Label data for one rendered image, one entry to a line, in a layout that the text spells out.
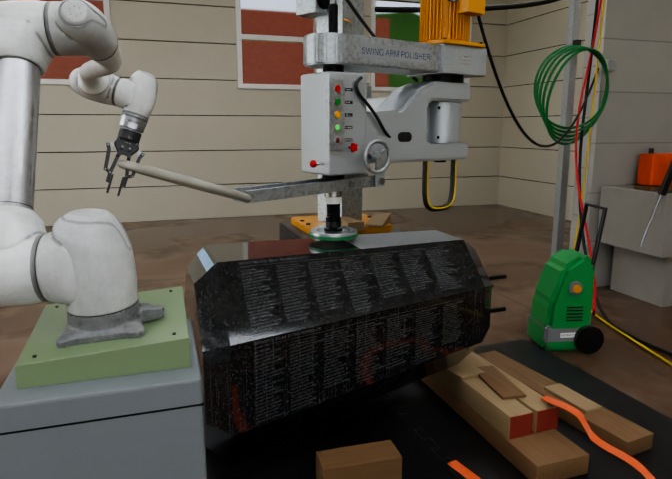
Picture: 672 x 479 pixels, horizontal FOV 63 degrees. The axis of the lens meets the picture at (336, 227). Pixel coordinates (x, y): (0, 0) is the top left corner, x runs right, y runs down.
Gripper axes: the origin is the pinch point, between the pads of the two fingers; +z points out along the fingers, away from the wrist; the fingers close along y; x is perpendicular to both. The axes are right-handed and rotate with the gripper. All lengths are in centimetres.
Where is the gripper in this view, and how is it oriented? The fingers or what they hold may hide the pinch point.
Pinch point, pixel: (115, 185)
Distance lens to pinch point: 210.9
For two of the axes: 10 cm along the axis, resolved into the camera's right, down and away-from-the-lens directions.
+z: -2.7, 9.6, -0.2
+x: -3.5, -0.8, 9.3
